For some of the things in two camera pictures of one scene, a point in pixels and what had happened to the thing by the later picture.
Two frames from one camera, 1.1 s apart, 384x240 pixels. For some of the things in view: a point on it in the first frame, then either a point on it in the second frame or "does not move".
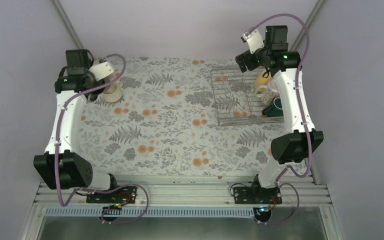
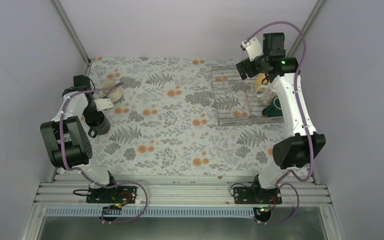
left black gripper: [101, 84] to [89, 118]
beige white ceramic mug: [113, 92] does not move
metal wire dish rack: [235, 101] does not move
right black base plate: [257, 195] does not move
